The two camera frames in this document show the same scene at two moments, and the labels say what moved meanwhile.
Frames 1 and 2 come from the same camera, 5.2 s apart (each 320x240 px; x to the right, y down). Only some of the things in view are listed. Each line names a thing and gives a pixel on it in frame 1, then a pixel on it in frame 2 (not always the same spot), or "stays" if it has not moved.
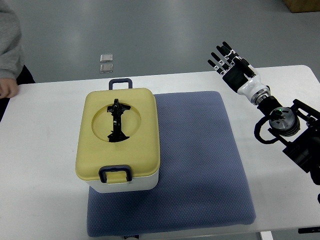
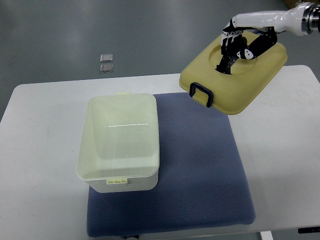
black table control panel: [309, 230] stays
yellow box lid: [140, 151] → [230, 94]
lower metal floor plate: [106, 68] stays
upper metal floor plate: [106, 58] stays
